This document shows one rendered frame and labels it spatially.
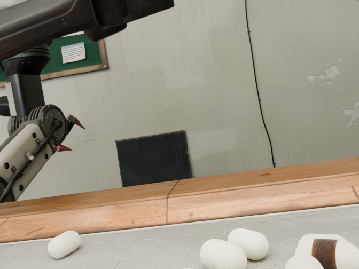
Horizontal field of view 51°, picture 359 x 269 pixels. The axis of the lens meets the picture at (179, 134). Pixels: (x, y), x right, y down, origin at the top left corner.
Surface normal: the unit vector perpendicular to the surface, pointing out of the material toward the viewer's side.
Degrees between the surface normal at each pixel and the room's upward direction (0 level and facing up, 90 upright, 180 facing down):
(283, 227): 0
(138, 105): 90
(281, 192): 45
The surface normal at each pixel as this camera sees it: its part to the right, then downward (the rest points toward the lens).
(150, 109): -0.11, 0.08
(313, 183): -0.22, -0.65
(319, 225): -0.15, -0.99
